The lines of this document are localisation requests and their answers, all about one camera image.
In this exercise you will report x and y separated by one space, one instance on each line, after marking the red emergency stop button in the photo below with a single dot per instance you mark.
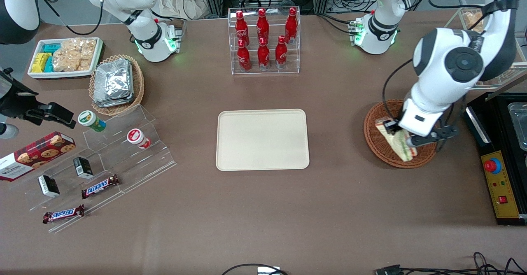
490 166

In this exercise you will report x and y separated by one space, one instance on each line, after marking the green lid cup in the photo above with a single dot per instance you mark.
89 120

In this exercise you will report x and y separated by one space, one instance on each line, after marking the beige plastic tray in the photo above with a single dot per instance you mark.
259 143

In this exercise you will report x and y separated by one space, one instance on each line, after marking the small black box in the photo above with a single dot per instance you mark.
83 168
48 185

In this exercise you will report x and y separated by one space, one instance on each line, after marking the small white device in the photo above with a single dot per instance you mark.
268 271

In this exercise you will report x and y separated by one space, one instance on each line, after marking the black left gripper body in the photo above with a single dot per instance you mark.
389 124

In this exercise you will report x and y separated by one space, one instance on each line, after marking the red cola bottle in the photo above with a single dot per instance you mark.
262 26
263 56
241 28
291 26
281 53
243 57

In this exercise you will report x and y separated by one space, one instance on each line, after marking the bagged bread pastry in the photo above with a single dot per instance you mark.
471 19

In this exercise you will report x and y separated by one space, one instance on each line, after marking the clear bag of rice crackers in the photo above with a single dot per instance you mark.
74 54

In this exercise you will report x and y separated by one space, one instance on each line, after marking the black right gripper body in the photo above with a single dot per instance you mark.
15 103

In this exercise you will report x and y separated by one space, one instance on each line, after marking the brown Snickers bar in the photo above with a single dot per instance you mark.
100 186
63 214

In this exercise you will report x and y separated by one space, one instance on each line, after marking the red lid cup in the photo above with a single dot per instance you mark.
136 137

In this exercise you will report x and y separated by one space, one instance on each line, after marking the clear acrylic step shelf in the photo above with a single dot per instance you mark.
136 168

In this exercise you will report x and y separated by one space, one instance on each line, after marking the clear acrylic bottle rack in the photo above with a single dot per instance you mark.
265 71

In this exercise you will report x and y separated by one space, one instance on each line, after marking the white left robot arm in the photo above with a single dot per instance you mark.
444 73

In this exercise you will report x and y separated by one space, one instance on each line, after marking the black control box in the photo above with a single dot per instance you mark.
500 143

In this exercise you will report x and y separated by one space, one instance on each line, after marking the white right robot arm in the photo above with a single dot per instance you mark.
144 32

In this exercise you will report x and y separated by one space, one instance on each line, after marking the yellow snack packet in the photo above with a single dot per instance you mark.
40 63

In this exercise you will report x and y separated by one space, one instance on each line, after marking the yellow control panel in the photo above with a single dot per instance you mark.
504 188

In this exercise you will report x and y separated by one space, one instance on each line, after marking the red tartan cookie box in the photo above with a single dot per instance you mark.
37 153

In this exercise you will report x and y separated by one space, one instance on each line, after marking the light oval wicker basket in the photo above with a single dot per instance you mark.
138 85

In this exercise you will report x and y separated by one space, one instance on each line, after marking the round brown wicker basket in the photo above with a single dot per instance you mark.
378 147

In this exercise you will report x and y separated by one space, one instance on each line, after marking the beige cloth bag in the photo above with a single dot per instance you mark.
181 1

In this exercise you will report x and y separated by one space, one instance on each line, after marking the white rectangular snack tray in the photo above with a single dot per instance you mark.
99 46

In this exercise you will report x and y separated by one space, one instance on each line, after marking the triangle sandwich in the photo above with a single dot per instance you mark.
397 143

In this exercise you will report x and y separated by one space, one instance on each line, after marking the silver foil packets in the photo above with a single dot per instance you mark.
113 81

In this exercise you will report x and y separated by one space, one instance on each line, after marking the teal snack packet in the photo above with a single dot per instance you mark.
49 65
52 47

